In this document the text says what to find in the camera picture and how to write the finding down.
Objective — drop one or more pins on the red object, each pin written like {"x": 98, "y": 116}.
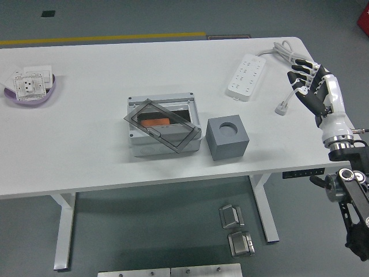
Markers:
{"x": 363, "y": 17}

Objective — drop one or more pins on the small white printed card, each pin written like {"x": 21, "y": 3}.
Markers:
{"x": 11, "y": 73}

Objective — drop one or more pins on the grey cube with round hole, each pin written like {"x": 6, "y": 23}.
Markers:
{"x": 227, "y": 150}

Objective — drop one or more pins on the brown floor plate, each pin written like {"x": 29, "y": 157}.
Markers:
{"x": 229, "y": 37}

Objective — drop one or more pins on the purple bowl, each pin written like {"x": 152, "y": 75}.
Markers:
{"x": 29, "y": 103}

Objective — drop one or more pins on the orange cylinder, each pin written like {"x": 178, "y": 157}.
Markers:
{"x": 155, "y": 122}

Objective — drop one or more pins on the flat metal plate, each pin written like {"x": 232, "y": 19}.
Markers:
{"x": 132, "y": 273}

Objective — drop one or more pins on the grey plastic junction box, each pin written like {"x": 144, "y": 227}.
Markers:
{"x": 144, "y": 151}

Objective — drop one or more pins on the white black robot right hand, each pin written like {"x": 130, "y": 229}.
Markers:
{"x": 334, "y": 115}

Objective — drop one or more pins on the white table leg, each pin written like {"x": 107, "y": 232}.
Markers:
{"x": 268, "y": 219}
{"x": 64, "y": 231}

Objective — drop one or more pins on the black floor cover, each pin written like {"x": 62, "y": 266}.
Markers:
{"x": 48, "y": 14}

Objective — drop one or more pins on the white right table leg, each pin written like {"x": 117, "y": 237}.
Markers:
{"x": 268, "y": 219}

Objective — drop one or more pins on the white power strip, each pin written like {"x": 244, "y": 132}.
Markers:
{"x": 246, "y": 76}

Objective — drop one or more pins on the plain white switch plate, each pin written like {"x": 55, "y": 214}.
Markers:
{"x": 37, "y": 69}

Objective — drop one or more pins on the black table control panel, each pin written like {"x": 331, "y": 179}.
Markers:
{"x": 302, "y": 173}

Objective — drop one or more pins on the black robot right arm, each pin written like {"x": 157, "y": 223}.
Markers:
{"x": 343, "y": 154}

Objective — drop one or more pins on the smoky transparent box lid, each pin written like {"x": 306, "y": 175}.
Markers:
{"x": 150, "y": 111}

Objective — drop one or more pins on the white left table leg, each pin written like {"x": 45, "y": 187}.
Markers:
{"x": 64, "y": 231}

